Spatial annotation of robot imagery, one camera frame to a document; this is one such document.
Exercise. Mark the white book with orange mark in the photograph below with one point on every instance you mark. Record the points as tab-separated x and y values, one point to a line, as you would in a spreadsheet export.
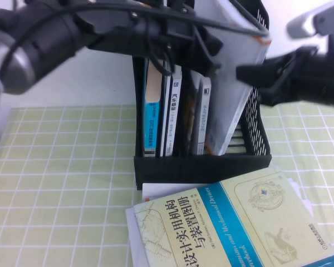
167	190

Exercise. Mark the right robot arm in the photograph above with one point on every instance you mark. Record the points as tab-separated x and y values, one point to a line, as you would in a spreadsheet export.
311	19

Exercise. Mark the blue spine book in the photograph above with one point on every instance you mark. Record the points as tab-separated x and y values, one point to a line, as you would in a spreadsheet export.
151	128

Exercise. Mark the pale yellow mechanical devices book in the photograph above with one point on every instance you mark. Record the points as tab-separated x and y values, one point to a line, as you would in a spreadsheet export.
239	222

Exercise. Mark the green checked tablecloth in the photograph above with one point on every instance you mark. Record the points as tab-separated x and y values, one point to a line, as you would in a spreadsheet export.
58	180

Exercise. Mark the book with dark colourful cover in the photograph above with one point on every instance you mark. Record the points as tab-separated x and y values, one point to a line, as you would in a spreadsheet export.
203	119

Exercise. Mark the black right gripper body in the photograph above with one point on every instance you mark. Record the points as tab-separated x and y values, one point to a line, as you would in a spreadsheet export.
323	80

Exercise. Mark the white book with orange trim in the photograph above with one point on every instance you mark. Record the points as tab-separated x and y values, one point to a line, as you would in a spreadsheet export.
233	111

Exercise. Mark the black plastic book holder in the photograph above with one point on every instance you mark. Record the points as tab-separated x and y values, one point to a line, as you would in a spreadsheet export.
200	169

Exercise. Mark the white book with black lettering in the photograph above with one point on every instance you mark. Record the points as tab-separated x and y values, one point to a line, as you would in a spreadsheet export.
172	116

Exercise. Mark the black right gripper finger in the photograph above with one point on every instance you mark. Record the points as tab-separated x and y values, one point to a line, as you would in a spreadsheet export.
267	72
278	93

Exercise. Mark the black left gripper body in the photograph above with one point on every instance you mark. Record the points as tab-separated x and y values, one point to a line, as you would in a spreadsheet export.
169	36

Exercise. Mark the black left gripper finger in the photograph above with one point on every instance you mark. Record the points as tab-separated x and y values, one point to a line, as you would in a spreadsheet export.
208	65
211	43

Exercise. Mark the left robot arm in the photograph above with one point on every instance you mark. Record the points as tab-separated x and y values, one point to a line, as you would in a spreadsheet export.
44	41

